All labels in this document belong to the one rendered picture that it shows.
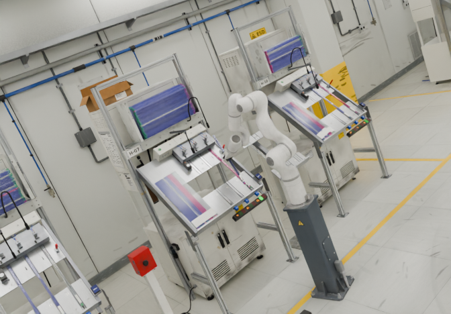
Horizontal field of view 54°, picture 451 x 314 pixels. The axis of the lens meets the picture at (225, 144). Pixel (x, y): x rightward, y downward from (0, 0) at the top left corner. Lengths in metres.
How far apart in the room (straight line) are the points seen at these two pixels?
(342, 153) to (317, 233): 1.74
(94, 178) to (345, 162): 2.62
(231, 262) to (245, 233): 0.28
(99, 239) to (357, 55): 4.99
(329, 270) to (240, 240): 0.94
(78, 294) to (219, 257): 1.22
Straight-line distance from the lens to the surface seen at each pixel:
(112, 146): 3.63
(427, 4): 7.09
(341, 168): 4.62
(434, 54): 7.24
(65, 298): 2.98
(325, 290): 3.26
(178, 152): 3.50
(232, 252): 3.75
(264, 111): 2.84
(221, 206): 3.30
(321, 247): 3.06
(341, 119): 4.24
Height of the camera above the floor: 1.92
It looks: 14 degrees down
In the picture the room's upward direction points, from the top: 22 degrees counter-clockwise
